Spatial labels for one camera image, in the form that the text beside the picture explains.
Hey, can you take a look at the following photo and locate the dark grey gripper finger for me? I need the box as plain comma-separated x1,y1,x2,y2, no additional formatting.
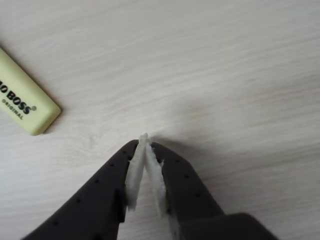
23,131,150,240
145,141,279,240

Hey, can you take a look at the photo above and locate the yellow highlighter marker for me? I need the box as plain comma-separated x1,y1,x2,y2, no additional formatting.
0,47,62,137

